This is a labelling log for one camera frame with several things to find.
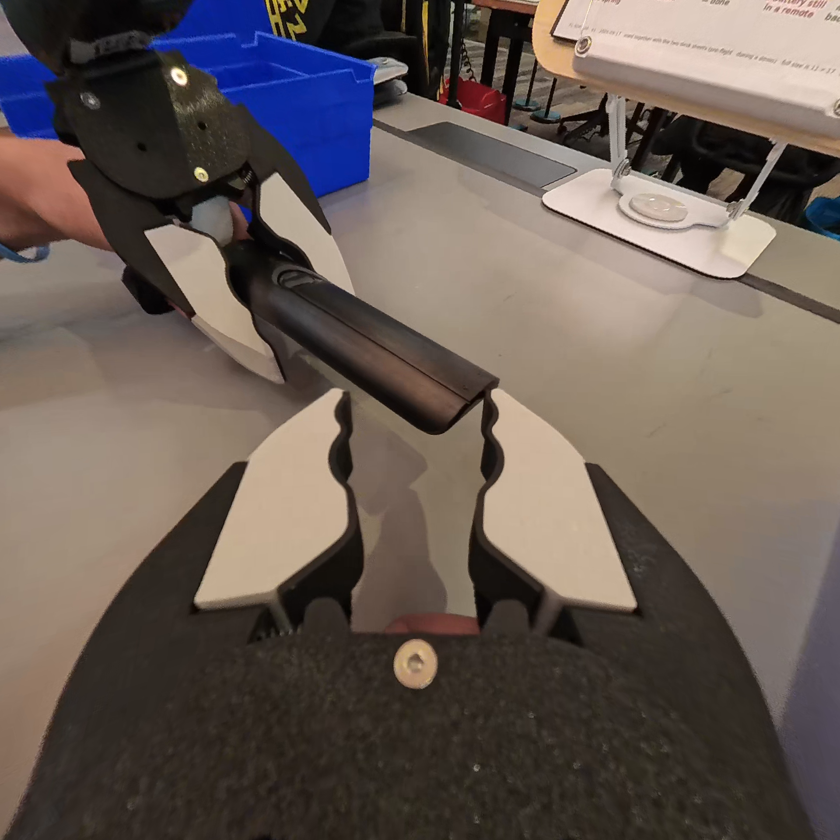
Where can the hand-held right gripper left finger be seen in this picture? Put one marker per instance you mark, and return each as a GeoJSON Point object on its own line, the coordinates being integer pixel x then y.
{"type": "Point", "coordinates": [282, 512]}

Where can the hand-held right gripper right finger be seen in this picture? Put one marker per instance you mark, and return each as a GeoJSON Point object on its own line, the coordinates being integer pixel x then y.
{"type": "Point", "coordinates": [558, 512]}

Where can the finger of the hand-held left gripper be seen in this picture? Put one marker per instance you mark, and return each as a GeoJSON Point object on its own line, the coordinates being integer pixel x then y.
{"type": "Point", "coordinates": [305, 226]}
{"type": "Point", "coordinates": [197, 282]}

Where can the black remote control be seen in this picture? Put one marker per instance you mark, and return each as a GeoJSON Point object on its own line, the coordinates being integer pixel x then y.
{"type": "Point", "coordinates": [367, 341]}

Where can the grey desk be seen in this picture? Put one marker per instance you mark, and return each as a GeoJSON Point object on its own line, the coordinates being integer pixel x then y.
{"type": "Point", "coordinates": [590, 394]}

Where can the person's left hand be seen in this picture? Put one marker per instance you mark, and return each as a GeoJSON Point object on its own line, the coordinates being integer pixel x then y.
{"type": "Point", "coordinates": [52, 190]}

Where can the blue plastic bin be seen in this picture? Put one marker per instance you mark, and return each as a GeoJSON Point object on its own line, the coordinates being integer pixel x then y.
{"type": "Point", "coordinates": [295, 98]}

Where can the blue wristband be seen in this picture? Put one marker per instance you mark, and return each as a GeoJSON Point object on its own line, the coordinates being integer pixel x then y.
{"type": "Point", "coordinates": [26, 254]}

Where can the red bag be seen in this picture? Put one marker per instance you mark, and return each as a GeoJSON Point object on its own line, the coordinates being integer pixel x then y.
{"type": "Point", "coordinates": [482, 102]}

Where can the black backpack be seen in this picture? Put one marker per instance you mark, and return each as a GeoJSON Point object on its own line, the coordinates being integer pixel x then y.
{"type": "Point", "coordinates": [709, 151]}

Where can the blue bag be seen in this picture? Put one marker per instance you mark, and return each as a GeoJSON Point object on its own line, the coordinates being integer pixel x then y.
{"type": "Point", "coordinates": [823, 220]}

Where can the wooden board with instruction sheet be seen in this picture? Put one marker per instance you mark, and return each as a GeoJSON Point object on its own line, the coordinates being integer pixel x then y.
{"type": "Point", "coordinates": [689, 72]}

